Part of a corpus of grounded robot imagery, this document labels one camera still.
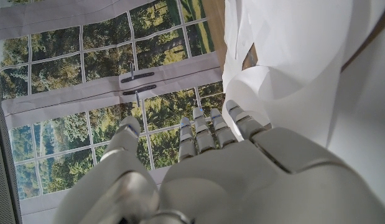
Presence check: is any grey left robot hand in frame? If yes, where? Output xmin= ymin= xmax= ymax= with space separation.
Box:
xmin=52 ymin=99 xmax=385 ymax=224

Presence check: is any white receipt paper strip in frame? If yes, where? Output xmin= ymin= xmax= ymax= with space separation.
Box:
xmin=221 ymin=0 xmax=385 ymax=209

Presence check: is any printed forest window backdrop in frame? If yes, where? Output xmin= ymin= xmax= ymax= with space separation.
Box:
xmin=0 ymin=0 xmax=228 ymax=224

